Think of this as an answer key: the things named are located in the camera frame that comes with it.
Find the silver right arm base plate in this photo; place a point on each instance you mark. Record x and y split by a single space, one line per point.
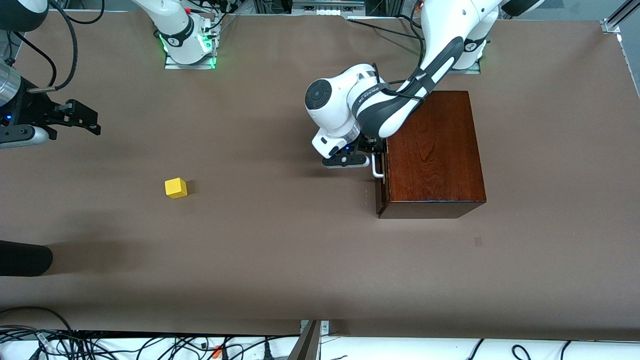
190 65

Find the dark brown wooden cabinet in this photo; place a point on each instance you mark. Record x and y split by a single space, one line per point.
435 150

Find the yellow wooden block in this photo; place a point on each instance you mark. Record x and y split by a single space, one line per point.
176 188

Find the silver corner bracket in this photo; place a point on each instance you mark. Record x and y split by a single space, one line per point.
325 327

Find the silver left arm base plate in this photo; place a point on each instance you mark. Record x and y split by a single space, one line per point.
467 71

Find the grey metal bar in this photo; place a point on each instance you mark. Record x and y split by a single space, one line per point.
305 347

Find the brown table cover sheet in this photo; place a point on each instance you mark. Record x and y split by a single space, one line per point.
250 250

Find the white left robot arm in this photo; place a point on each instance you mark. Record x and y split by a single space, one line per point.
335 105

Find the black ribbed cylinder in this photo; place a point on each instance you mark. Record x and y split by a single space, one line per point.
25 258

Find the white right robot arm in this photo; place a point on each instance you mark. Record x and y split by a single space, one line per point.
175 30

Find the aluminium frame bar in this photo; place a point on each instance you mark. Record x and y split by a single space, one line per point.
617 17

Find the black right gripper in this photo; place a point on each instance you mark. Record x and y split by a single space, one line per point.
31 112

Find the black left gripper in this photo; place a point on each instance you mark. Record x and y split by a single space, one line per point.
367 145

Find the white power strip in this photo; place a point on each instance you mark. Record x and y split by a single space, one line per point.
327 7

